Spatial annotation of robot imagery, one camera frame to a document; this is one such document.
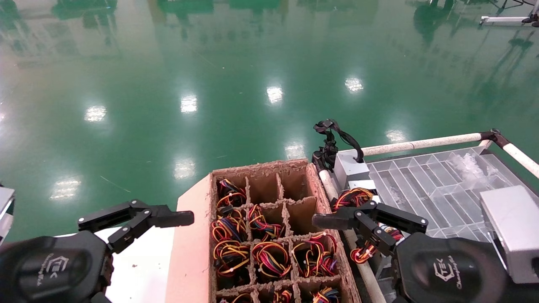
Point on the white crumpled plastic scrap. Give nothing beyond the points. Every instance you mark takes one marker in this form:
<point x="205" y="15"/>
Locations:
<point x="469" y="166"/>

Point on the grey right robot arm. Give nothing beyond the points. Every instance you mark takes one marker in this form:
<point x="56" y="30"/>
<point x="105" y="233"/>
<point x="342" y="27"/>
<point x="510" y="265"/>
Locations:
<point x="513" y="227"/>

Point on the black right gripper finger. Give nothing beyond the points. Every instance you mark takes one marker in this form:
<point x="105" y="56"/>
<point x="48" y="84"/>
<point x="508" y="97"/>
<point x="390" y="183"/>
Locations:
<point x="377" y="233"/>
<point x="396" y="216"/>

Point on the white metal base bar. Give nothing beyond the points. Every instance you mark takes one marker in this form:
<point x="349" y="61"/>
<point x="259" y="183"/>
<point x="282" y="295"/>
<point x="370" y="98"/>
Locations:
<point x="501" y="19"/>

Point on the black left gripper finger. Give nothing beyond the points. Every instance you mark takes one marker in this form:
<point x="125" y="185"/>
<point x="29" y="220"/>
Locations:
<point x="128" y="235"/>
<point x="126" y="212"/>

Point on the white frame pipe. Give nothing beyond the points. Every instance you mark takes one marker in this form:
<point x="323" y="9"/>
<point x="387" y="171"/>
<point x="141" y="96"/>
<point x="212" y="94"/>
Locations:
<point x="522" y="158"/>
<point x="370" y="277"/>
<point x="421" y="144"/>

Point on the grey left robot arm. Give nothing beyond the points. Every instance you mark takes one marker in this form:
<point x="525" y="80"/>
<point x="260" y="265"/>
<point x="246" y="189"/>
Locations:
<point x="5" y="210"/>

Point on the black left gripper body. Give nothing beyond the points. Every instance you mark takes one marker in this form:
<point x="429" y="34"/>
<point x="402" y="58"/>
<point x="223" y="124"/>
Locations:
<point x="54" y="269"/>

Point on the black stand foot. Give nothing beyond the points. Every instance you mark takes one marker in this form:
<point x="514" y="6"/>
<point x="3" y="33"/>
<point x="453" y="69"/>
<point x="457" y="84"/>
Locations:
<point x="531" y="19"/>

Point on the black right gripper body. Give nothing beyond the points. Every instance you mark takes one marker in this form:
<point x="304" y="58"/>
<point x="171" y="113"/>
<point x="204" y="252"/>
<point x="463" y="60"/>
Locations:
<point x="450" y="269"/>

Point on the brown cardboard divider box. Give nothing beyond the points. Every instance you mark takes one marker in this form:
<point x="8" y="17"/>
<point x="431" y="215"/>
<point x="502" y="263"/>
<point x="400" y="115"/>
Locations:
<point x="189" y="252"/>

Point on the black pipe corner joint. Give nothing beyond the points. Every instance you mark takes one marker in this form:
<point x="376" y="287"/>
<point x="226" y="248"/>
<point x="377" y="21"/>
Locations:
<point x="492" y="135"/>

